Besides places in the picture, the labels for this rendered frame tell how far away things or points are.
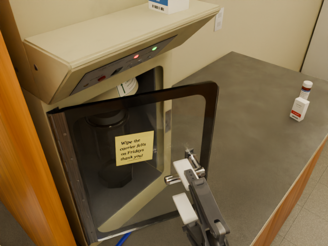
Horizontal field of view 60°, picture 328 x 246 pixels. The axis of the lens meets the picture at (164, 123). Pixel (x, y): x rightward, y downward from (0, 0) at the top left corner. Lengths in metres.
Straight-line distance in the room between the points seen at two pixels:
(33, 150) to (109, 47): 0.17
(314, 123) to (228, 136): 0.38
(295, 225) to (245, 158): 1.15
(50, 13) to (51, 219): 0.31
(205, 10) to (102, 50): 0.22
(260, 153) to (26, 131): 0.86
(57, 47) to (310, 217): 2.03
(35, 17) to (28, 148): 0.18
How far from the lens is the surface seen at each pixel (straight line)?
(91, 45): 0.39
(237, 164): 1.03
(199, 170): 0.61
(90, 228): 0.73
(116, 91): 0.61
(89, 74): 0.41
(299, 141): 1.20
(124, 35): 0.42
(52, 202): 0.48
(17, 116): 0.37
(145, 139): 0.56
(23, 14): 0.44
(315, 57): 3.59
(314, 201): 2.33
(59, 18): 0.47
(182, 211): 0.62
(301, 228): 2.15
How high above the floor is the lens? 1.65
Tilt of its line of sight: 38 degrees down
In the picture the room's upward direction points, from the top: straight up
